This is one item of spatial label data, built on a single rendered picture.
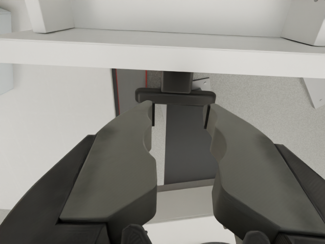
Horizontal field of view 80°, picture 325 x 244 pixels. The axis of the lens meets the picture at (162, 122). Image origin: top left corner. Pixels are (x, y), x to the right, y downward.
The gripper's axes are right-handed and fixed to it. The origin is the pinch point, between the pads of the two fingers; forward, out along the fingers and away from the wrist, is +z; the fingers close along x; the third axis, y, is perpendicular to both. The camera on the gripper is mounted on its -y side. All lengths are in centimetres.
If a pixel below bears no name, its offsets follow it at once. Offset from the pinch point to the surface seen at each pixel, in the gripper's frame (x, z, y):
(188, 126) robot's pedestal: 9, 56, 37
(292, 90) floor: 71, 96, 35
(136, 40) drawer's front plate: -3.5, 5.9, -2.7
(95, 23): -9.0, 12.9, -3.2
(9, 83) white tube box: -27.0, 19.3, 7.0
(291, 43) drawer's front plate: 10.2, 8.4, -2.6
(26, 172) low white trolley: -31.4, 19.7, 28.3
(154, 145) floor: -7, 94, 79
